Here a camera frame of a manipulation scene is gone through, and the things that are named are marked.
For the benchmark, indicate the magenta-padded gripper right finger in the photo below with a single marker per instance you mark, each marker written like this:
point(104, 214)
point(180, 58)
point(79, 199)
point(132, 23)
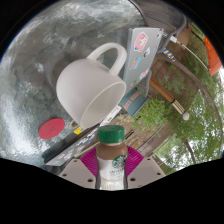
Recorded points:
point(146, 171)

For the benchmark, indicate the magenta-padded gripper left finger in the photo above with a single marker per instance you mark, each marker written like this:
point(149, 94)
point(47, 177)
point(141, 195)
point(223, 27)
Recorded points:
point(76, 172)

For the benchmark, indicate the green-capped coffee drink bottle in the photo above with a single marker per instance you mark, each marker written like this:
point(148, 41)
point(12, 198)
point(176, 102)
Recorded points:
point(111, 160)

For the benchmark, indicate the yellow sticker card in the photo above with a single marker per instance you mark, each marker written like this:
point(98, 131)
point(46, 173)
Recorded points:
point(78, 130)

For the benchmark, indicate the flat round red coaster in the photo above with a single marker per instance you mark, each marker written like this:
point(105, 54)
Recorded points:
point(51, 128)

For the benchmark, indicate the white sticker sheet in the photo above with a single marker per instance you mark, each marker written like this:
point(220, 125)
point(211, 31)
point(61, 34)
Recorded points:
point(111, 116)

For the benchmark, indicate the potted green plant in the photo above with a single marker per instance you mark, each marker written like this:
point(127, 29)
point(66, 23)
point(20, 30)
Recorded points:
point(133, 100)

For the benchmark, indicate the white ceramic mug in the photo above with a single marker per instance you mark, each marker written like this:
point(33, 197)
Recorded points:
point(83, 86)

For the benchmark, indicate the grey mesh metal chair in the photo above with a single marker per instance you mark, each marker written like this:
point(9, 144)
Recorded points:
point(163, 16)
point(146, 83)

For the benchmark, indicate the silver laptop with stickers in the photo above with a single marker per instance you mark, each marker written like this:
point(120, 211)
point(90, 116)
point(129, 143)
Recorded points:
point(141, 56)

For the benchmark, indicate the blue yellow striped cone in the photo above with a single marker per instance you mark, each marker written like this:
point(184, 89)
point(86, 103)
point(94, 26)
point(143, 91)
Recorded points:
point(169, 55)

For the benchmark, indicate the orange canopy with white pole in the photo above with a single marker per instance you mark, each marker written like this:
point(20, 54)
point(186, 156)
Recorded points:
point(213, 58)

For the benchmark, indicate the globe-topped lamp post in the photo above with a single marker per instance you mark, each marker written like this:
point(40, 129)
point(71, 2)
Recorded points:
point(166, 95)

